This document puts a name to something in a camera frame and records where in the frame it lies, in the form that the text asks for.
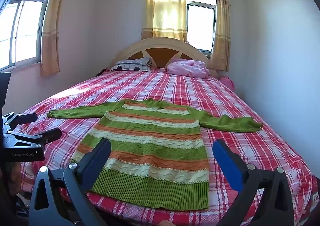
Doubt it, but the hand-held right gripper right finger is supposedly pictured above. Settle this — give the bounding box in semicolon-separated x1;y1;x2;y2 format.
212;139;295;226

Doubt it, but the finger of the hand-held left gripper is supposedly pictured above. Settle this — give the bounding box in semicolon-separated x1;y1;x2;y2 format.
2;113;38;132
7;128;62;145

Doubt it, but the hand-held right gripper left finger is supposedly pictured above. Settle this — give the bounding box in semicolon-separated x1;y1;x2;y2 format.
29;138;112;226

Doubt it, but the green orange striped knit sweater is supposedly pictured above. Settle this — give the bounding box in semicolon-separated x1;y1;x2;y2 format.
47;98;263;211

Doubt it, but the black flat panel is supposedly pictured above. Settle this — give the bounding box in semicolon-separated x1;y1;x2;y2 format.
0;72;12;116

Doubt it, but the bed with red plaid sheet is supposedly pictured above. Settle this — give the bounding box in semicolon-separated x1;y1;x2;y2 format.
20;68;320;226

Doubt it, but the small pink cushion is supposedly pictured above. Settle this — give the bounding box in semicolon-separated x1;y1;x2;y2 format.
219;76;235;90

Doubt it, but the large grey framed window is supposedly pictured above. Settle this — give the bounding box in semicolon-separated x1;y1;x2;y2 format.
0;0;59;71

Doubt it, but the white blue patterned pillow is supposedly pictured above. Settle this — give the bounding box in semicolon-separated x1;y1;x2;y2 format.
110;57;152;72

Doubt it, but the pink crumpled pillow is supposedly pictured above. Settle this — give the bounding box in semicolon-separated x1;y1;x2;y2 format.
166;59;210;78

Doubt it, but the cream wooden headboard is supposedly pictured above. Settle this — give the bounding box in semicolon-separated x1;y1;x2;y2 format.
114;37;218;76

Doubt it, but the narrow yellow curtain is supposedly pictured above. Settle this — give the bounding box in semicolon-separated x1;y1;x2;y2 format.
208;0;232;72

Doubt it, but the wide yellow curtain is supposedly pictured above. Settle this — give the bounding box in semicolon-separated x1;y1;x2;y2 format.
141;0;188;42

